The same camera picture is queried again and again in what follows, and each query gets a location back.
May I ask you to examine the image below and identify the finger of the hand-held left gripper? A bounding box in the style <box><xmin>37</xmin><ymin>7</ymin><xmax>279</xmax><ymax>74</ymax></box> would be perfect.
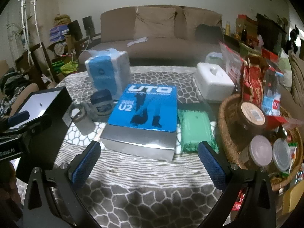
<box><xmin>14</xmin><ymin>117</ymin><xmax>53</xmax><ymax>139</ymax></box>
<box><xmin>0</xmin><ymin>111</ymin><xmax>30</xmax><ymax>131</ymax></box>

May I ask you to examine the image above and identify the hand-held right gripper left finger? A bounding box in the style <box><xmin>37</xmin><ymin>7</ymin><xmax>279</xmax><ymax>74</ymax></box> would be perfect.
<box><xmin>22</xmin><ymin>141</ymin><xmax>101</xmax><ymax>228</ymax></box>

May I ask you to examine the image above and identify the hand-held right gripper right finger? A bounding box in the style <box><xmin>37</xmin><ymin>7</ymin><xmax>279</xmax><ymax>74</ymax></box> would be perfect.
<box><xmin>197</xmin><ymin>141</ymin><xmax>276</xmax><ymax>228</ymax></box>

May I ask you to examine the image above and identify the black storage box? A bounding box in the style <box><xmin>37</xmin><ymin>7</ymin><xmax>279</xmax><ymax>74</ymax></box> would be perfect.
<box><xmin>14</xmin><ymin>86</ymin><xmax>74</xmax><ymax>184</ymax></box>

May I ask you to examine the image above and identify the clear bottle with grey cap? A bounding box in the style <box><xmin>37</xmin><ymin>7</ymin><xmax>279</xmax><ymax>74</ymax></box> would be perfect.
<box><xmin>70</xmin><ymin>103</ymin><xmax>95</xmax><ymax>134</ymax></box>

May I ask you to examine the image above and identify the dark blue lidded jar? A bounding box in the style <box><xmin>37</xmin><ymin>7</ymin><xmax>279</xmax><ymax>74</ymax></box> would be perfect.
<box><xmin>90</xmin><ymin>89</ymin><xmax>113</xmax><ymax>122</ymax></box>

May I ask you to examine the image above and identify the blue printed box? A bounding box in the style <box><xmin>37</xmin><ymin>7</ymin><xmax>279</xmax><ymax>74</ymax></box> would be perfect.
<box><xmin>100</xmin><ymin>84</ymin><xmax>179</xmax><ymax>163</ymax></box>

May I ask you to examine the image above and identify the blue and white tissue pack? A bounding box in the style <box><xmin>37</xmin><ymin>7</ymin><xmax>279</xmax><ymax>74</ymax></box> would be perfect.
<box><xmin>85</xmin><ymin>48</ymin><xmax>130</xmax><ymax>101</ymax></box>

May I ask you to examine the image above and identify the pink lidded plastic container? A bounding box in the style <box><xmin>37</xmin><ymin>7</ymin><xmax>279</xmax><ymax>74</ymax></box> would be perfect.
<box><xmin>249</xmin><ymin>135</ymin><xmax>272</xmax><ymax>167</ymax></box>

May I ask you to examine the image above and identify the clear lidded plastic container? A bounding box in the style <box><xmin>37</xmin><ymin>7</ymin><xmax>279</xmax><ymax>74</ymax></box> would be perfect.
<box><xmin>272</xmin><ymin>138</ymin><xmax>292</xmax><ymax>172</ymax></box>

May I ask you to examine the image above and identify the white and green container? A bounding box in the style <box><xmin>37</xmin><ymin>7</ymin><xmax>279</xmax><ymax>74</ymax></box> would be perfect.
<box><xmin>205</xmin><ymin>52</ymin><xmax>223</xmax><ymax>65</ymax></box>

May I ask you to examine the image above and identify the brown armchair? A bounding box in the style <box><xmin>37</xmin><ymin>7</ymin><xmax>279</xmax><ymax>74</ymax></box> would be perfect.
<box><xmin>0</xmin><ymin>59</ymin><xmax>51</xmax><ymax>116</ymax></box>

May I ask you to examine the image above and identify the pile of clothes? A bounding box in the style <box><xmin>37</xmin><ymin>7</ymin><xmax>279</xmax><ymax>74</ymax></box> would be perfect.
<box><xmin>0</xmin><ymin>72</ymin><xmax>27</xmax><ymax>116</ymax></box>

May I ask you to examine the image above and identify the green wet wipes pack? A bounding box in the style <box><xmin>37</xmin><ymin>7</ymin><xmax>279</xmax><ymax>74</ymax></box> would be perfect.
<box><xmin>176</xmin><ymin>109</ymin><xmax>218</xmax><ymax>154</ymax></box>

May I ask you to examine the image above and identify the wicker basket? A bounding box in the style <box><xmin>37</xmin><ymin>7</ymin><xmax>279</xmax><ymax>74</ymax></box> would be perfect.
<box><xmin>218</xmin><ymin>93</ymin><xmax>304</xmax><ymax>192</ymax></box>

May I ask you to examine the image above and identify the brown jar with label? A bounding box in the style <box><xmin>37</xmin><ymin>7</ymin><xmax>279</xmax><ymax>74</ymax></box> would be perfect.
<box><xmin>241</xmin><ymin>102</ymin><xmax>266</xmax><ymax>130</ymax></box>

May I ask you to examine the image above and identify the grey patterned tablecloth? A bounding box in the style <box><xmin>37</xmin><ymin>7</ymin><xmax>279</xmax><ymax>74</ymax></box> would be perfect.
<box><xmin>53</xmin><ymin>65</ymin><xmax>240</xmax><ymax>228</ymax></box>

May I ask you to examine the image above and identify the lime green bag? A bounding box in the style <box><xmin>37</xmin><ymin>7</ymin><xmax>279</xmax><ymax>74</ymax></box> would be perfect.
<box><xmin>60</xmin><ymin>60</ymin><xmax>79</xmax><ymax>74</ymax></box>

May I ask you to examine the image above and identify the round white desk fan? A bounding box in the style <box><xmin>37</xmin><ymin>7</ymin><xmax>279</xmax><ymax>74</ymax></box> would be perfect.
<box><xmin>54</xmin><ymin>41</ymin><xmax>67</xmax><ymax>55</ymax></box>

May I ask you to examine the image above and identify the white tissue box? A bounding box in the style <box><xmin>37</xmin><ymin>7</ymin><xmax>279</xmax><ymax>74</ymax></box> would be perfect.
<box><xmin>193</xmin><ymin>62</ymin><xmax>235</xmax><ymax>103</ymax></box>

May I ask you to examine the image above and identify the white standing rack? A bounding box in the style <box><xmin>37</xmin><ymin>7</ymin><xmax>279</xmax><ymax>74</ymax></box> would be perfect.
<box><xmin>20</xmin><ymin>0</ymin><xmax>39</xmax><ymax>63</ymax></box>

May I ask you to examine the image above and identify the red snack bag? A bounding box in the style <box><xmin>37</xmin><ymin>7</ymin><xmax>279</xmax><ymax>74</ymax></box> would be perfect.
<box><xmin>240</xmin><ymin>57</ymin><xmax>264</xmax><ymax>105</ymax></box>

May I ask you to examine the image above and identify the blue and white snack bag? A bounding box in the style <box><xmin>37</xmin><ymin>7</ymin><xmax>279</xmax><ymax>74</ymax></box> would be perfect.
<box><xmin>261</xmin><ymin>66</ymin><xmax>281</xmax><ymax>117</ymax></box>

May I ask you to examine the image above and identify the stack of blue boxes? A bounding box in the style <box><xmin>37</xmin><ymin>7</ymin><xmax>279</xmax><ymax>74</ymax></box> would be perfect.
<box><xmin>49</xmin><ymin>26</ymin><xmax>70</xmax><ymax>42</ymax></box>

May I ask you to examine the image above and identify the black speaker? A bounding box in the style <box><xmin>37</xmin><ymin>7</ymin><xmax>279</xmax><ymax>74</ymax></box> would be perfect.
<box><xmin>82</xmin><ymin>16</ymin><xmax>96</xmax><ymax>36</ymax></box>
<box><xmin>67</xmin><ymin>20</ymin><xmax>83</xmax><ymax>41</ymax></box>

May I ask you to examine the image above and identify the clear zip bag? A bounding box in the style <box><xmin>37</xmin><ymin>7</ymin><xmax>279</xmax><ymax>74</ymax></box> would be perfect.
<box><xmin>219</xmin><ymin>41</ymin><xmax>245</xmax><ymax>82</ymax></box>

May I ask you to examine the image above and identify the brown sofa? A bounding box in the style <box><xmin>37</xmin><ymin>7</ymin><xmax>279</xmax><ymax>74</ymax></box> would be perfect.
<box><xmin>90</xmin><ymin>5</ymin><xmax>226</xmax><ymax>64</ymax></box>

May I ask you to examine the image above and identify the dark grey cushion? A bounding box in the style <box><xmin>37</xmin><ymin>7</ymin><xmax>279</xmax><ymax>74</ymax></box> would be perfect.
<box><xmin>195</xmin><ymin>24</ymin><xmax>225</xmax><ymax>46</ymax></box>

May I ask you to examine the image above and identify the white paper sheet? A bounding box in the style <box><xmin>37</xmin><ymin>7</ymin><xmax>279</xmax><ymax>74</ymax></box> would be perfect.
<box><xmin>127</xmin><ymin>37</ymin><xmax>148</xmax><ymax>47</ymax></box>

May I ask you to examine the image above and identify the tan throw cushion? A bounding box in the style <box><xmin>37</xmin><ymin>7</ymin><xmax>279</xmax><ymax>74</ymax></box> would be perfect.
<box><xmin>134</xmin><ymin>6</ymin><xmax>178</xmax><ymax>40</ymax></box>

